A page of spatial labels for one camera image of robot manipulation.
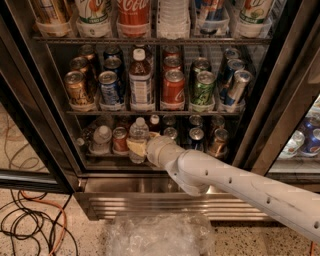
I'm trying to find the gold can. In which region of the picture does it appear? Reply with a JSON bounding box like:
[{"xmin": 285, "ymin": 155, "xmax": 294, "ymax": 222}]
[
  {"xmin": 64, "ymin": 70, "xmax": 93, "ymax": 105},
  {"xmin": 69, "ymin": 56, "xmax": 96, "ymax": 87},
  {"xmin": 208, "ymin": 128, "xmax": 229, "ymax": 157}
]

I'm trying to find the glass fridge door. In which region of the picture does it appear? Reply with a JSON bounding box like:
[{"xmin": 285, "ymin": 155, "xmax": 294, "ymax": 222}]
[
  {"xmin": 0, "ymin": 35, "xmax": 78, "ymax": 194},
  {"xmin": 229, "ymin": 0, "xmax": 320, "ymax": 190}
]

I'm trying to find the green can bottom front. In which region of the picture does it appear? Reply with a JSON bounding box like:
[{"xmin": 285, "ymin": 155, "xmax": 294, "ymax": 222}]
[{"xmin": 164, "ymin": 127, "xmax": 178, "ymax": 140}]

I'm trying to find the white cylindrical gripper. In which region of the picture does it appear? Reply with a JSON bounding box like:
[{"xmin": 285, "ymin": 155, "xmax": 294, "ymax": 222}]
[{"xmin": 126, "ymin": 132, "xmax": 184, "ymax": 167}]

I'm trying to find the silver blue energy can front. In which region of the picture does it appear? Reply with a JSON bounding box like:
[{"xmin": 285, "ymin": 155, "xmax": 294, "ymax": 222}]
[{"xmin": 224, "ymin": 70, "xmax": 252, "ymax": 107}]

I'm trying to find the orange cable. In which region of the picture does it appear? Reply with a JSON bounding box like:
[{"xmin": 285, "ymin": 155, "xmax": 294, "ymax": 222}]
[{"xmin": 18, "ymin": 189, "xmax": 68, "ymax": 256}]

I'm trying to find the tan bottle top far left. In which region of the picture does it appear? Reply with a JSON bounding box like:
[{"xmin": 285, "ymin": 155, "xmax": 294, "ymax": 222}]
[{"xmin": 30, "ymin": 0, "xmax": 73, "ymax": 37}]

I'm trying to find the black fridge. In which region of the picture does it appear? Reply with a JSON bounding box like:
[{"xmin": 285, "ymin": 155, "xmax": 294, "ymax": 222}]
[{"xmin": 0, "ymin": 0, "xmax": 320, "ymax": 223}]

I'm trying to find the white green bottle top left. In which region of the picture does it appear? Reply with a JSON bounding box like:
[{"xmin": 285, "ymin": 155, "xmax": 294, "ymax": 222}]
[{"xmin": 75, "ymin": 0, "xmax": 112, "ymax": 37}]

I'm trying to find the black cable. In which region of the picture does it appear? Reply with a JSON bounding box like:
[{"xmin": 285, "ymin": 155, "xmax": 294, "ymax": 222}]
[{"xmin": 0, "ymin": 189, "xmax": 79, "ymax": 256}]

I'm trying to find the white green bottle top right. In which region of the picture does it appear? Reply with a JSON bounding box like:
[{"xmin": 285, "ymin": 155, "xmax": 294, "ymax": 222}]
[{"xmin": 239, "ymin": 0, "xmax": 274, "ymax": 37}]

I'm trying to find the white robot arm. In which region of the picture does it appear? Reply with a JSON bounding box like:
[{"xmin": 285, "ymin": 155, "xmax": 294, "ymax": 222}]
[{"xmin": 127, "ymin": 135, "xmax": 320, "ymax": 243}]

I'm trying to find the right glass fridge door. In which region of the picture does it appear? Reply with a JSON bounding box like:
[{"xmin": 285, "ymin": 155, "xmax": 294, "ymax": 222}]
[{"xmin": 229, "ymin": 0, "xmax": 320, "ymax": 190}]

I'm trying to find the brown tea bottle middle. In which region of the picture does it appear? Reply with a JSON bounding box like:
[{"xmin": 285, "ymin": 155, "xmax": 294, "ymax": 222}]
[{"xmin": 129, "ymin": 48, "xmax": 153, "ymax": 104}]

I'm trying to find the white green bottle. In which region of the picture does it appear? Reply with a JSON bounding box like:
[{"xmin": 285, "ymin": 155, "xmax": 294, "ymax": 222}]
[
  {"xmin": 239, "ymin": 0, "xmax": 274, "ymax": 37},
  {"xmin": 75, "ymin": 0, "xmax": 112, "ymax": 37}
]

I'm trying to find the gold can bottom front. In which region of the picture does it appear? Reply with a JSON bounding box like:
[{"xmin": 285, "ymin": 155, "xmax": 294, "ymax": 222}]
[{"xmin": 208, "ymin": 128, "xmax": 229, "ymax": 157}]

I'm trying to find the gold can middle front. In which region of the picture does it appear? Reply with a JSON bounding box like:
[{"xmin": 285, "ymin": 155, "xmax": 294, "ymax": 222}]
[{"xmin": 64, "ymin": 70, "xmax": 93, "ymax": 105}]

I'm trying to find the green soda can front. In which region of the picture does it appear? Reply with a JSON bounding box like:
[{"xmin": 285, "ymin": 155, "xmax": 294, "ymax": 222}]
[{"xmin": 191, "ymin": 71, "xmax": 215, "ymax": 106}]

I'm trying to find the blue can bottom front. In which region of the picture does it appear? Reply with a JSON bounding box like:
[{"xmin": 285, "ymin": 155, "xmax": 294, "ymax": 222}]
[{"xmin": 188, "ymin": 127, "xmax": 204, "ymax": 151}]

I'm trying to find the clear water bottle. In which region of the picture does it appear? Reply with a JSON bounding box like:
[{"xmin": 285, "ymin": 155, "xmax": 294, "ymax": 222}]
[
  {"xmin": 157, "ymin": 0, "xmax": 190, "ymax": 40},
  {"xmin": 128, "ymin": 117, "xmax": 149, "ymax": 164},
  {"xmin": 76, "ymin": 125, "xmax": 112, "ymax": 155}
]

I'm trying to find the blue bottle top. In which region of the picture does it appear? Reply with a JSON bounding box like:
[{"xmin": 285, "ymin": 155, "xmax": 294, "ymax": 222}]
[{"xmin": 195, "ymin": 0, "xmax": 226, "ymax": 35}]

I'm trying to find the clear plastic bag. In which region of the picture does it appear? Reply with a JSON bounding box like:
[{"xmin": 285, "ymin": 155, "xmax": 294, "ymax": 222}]
[{"xmin": 106, "ymin": 213, "xmax": 215, "ymax": 256}]

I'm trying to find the brown tea bottle bottom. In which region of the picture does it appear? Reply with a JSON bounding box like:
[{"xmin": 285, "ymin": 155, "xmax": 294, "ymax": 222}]
[{"xmin": 149, "ymin": 115, "xmax": 161, "ymax": 132}]

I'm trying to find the red Coca-Cola can front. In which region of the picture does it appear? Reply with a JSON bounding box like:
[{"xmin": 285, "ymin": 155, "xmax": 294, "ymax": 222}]
[{"xmin": 162, "ymin": 69, "xmax": 185, "ymax": 104}]

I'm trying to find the brown tea bottle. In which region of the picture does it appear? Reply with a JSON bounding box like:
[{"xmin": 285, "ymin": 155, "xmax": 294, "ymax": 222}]
[
  {"xmin": 149, "ymin": 115, "xmax": 161, "ymax": 132},
  {"xmin": 129, "ymin": 48, "xmax": 153, "ymax": 104}
]

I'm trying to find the left glass fridge door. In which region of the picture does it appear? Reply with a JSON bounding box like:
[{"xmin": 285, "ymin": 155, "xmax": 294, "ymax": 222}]
[{"xmin": 0, "ymin": 35, "xmax": 78, "ymax": 194}]

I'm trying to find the orange soda can bottom front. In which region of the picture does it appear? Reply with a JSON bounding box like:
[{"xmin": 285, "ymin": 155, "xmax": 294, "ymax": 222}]
[{"xmin": 112, "ymin": 127, "xmax": 128, "ymax": 153}]

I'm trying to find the blue can behind right door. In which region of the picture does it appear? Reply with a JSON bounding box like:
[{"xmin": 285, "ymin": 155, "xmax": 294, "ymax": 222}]
[{"xmin": 300, "ymin": 128, "xmax": 320, "ymax": 156}]

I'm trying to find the blue Pepsi can middle front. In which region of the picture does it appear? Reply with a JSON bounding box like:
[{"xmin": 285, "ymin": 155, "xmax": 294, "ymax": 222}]
[{"xmin": 98, "ymin": 71, "xmax": 124, "ymax": 106}]

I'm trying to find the red Coca-Cola bottle top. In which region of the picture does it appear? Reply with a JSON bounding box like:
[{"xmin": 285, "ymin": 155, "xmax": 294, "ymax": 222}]
[{"xmin": 117, "ymin": 0, "xmax": 150, "ymax": 37}]

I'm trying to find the clear water bottle top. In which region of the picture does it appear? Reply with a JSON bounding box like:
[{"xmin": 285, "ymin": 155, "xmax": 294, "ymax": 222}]
[{"xmin": 157, "ymin": 0, "xmax": 190, "ymax": 40}]

